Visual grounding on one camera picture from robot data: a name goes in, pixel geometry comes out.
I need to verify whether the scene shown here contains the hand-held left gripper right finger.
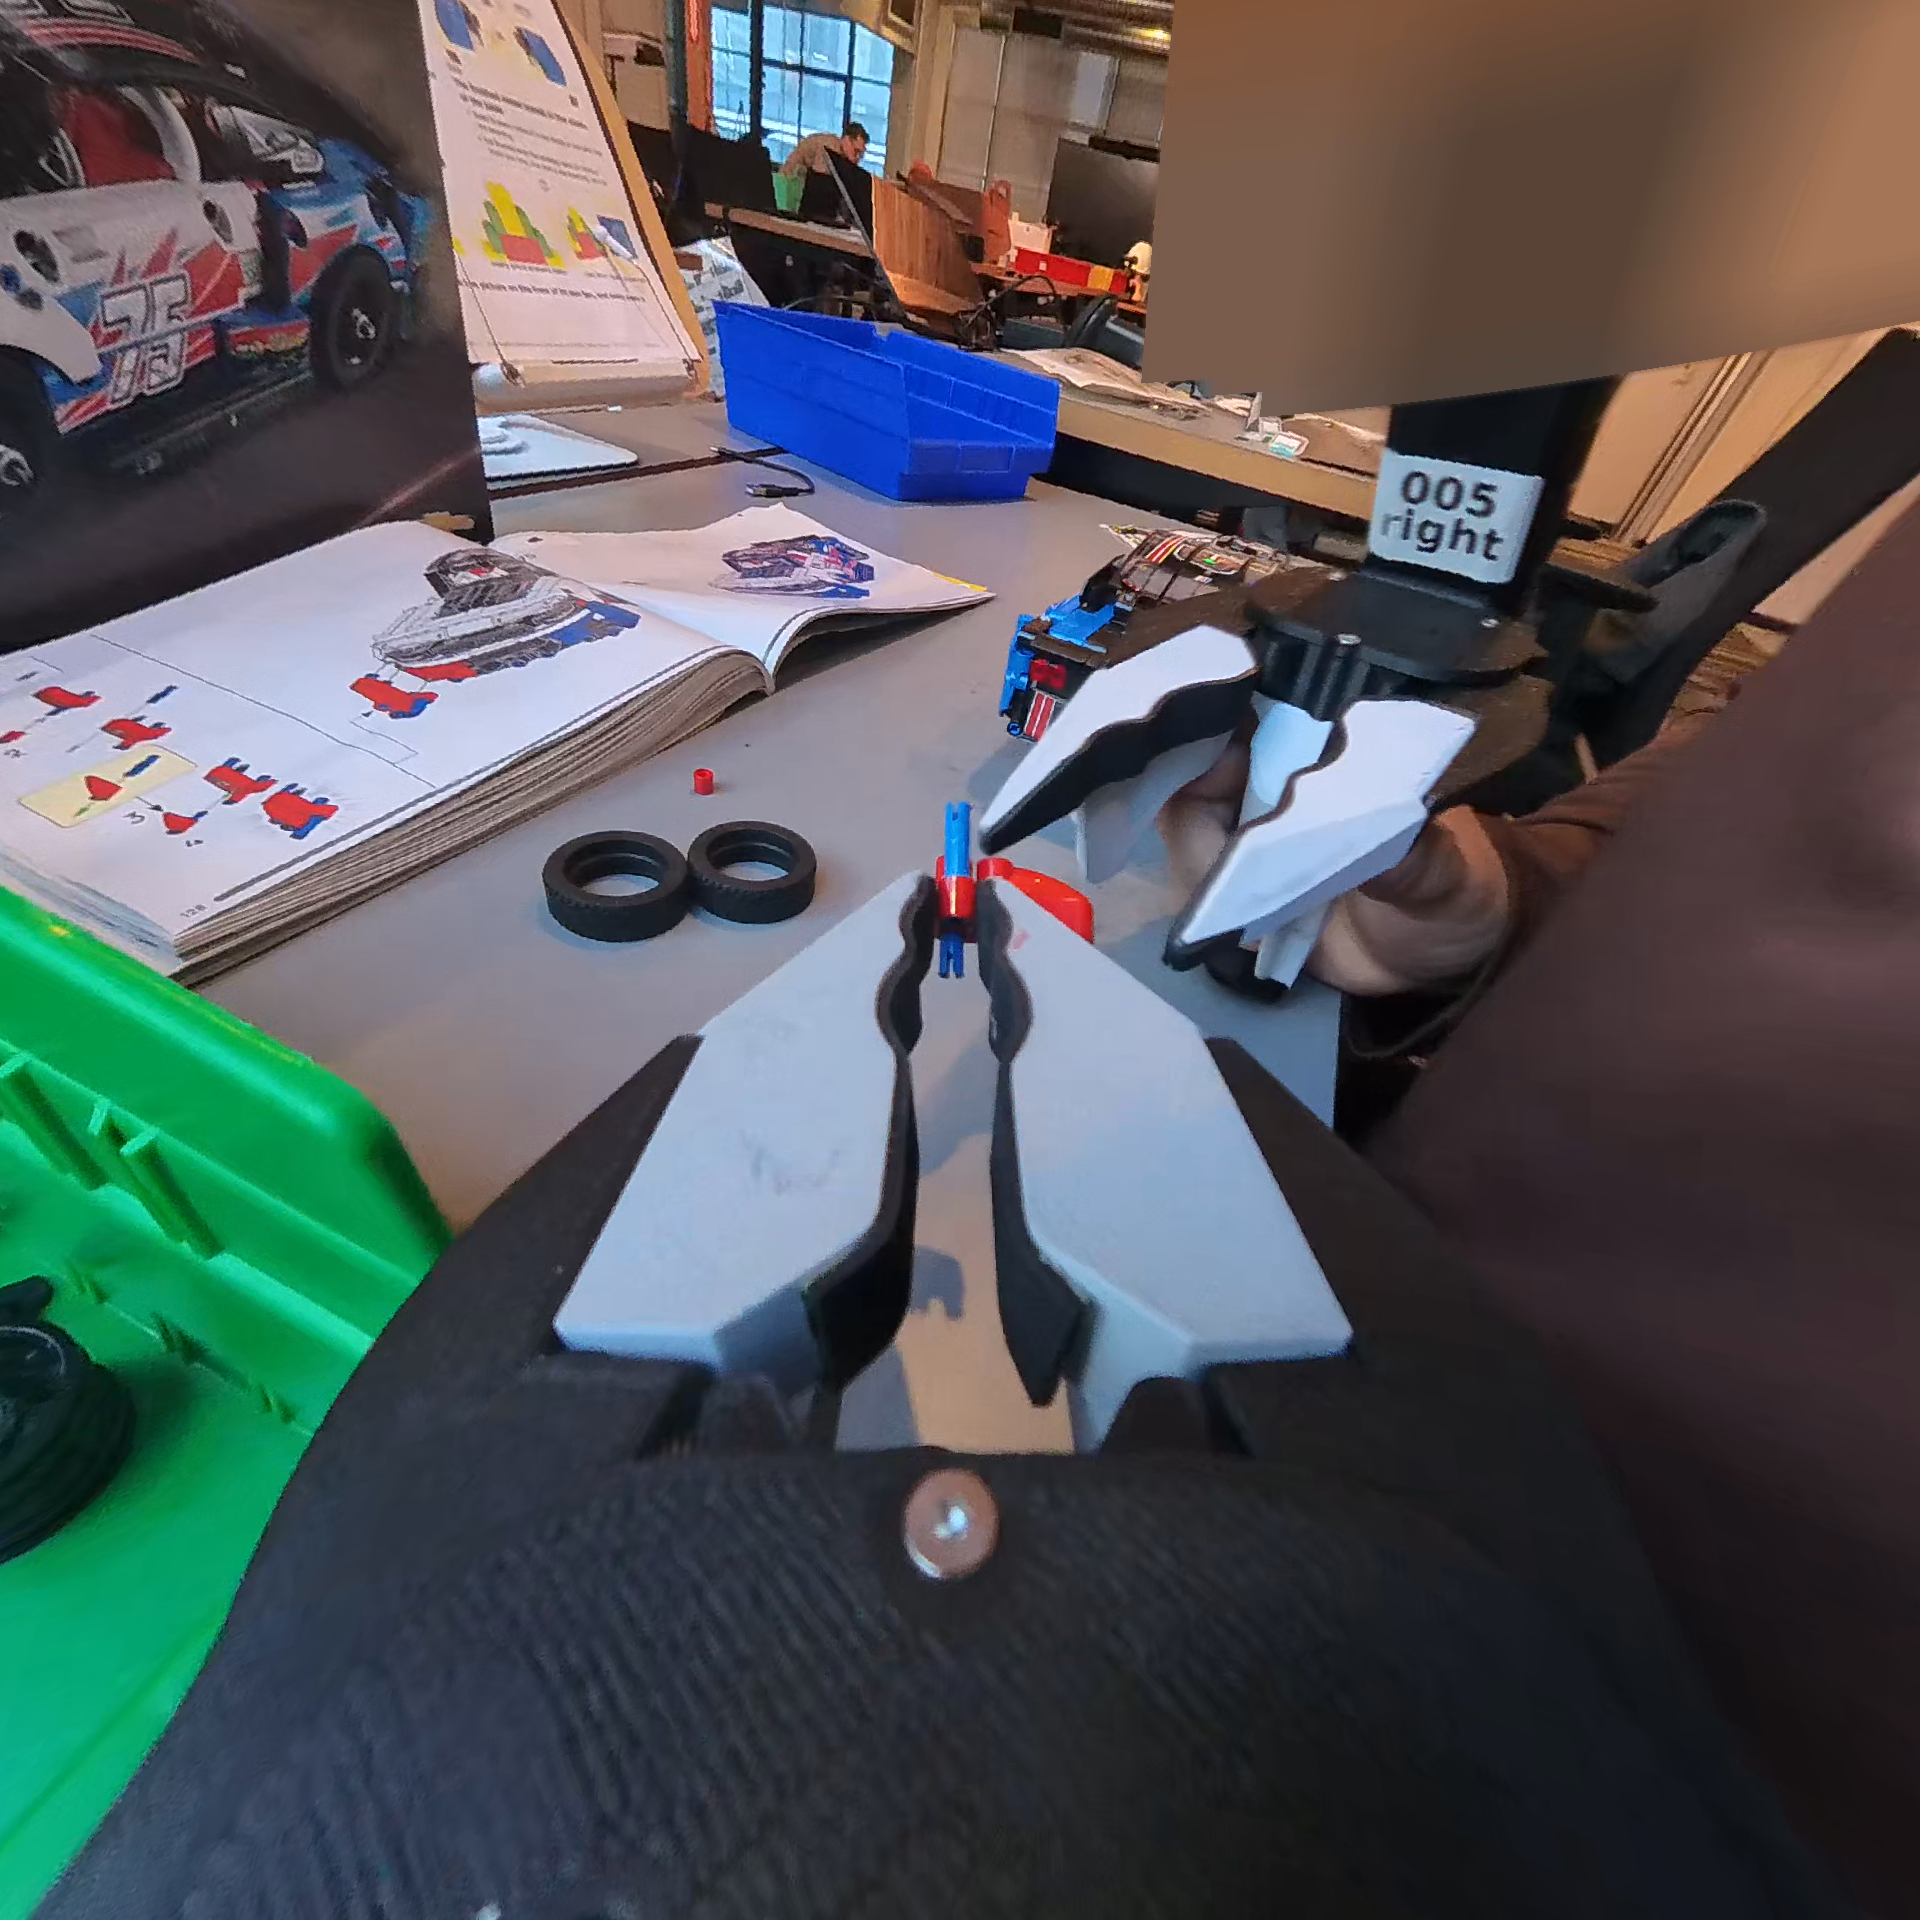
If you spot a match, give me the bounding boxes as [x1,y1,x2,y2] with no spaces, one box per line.
[975,896,1355,1416]

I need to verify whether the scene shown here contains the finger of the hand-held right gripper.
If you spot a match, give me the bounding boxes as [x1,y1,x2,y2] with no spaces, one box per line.
[1164,697,1480,964]
[979,623,1262,859]

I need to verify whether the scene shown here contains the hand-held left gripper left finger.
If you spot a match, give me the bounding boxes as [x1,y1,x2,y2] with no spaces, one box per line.
[556,874,941,1391]

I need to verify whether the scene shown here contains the toy race car model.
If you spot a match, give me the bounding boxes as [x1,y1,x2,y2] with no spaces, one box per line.
[1001,527,1359,746]

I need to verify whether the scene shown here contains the red curved wedge brick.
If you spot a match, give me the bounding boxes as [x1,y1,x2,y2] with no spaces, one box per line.
[972,855,1099,946]

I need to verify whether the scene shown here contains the person's right forearm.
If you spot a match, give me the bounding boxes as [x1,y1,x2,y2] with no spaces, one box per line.
[1335,660,1920,1143]

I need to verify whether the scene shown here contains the neighbouring grey desk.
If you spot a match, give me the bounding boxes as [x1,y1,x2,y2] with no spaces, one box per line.
[1036,348,1397,519]

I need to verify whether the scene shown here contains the person's right hand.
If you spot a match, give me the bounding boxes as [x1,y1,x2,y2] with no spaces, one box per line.
[1159,743,1520,999]

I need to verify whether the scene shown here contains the black rubber tyre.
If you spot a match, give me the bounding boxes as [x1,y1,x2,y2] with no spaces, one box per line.
[542,828,697,944]
[685,819,820,926]

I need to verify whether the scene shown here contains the scattered paper sheets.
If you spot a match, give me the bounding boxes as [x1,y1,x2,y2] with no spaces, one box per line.
[1031,345,1214,419]

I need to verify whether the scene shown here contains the blue container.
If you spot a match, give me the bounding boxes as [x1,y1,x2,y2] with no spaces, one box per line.
[711,298,1065,505]

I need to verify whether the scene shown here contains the green plastic bin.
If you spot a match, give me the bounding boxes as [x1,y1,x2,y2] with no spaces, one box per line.
[0,884,454,1920]

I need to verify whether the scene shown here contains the open instruction booklet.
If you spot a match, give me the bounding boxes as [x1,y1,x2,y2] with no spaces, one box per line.
[0,503,998,987]

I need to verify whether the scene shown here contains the black toy wheel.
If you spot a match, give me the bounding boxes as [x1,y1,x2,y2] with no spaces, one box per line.
[0,1275,139,1566]

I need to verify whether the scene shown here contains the toy car box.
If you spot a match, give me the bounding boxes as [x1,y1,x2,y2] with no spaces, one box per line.
[0,0,495,650]

